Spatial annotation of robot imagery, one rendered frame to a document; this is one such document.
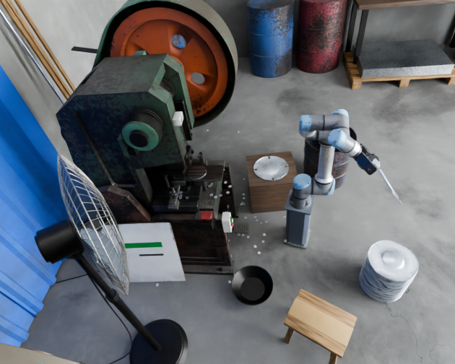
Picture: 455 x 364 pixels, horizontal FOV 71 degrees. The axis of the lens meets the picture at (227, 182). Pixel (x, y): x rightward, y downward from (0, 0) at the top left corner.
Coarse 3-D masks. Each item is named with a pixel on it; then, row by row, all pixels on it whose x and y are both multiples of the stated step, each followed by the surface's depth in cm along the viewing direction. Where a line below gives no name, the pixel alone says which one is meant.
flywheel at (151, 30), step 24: (120, 24) 176; (144, 24) 178; (168, 24) 176; (192, 24) 172; (120, 48) 186; (144, 48) 188; (168, 48) 187; (192, 48) 185; (216, 48) 181; (192, 72) 196; (216, 72) 195; (192, 96) 209; (216, 96) 203
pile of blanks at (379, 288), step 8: (368, 264) 204; (360, 272) 223; (368, 272) 206; (376, 272) 197; (360, 280) 222; (368, 280) 209; (376, 280) 201; (384, 280) 196; (392, 280) 192; (408, 280) 192; (368, 288) 214; (376, 288) 206; (384, 288) 202; (392, 288) 199; (400, 288) 199; (376, 296) 213; (384, 296) 208; (392, 296) 206; (400, 296) 212
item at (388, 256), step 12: (384, 240) 211; (372, 252) 206; (384, 252) 205; (396, 252) 204; (408, 252) 203; (372, 264) 200; (384, 264) 200; (396, 264) 198; (408, 264) 198; (384, 276) 194; (396, 276) 194
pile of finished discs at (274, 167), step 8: (264, 160) 272; (272, 160) 271; (280, 160) 270; (256, 168) 266; (264, 168) 264; (272, 168) 263; (280, 168) 263; (288, 168) 261; (264, 176) 259; (272, 176) 258; (280, 176) 257
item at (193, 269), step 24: (120, 192) 192; (120, 216) 207; (144, 216) 205; (168, 216) 207; (192, 216) 204; (216, 216) 199; (192, 240) 224; (216, 240) 219; (192, 264) 246; (216, 264) 243
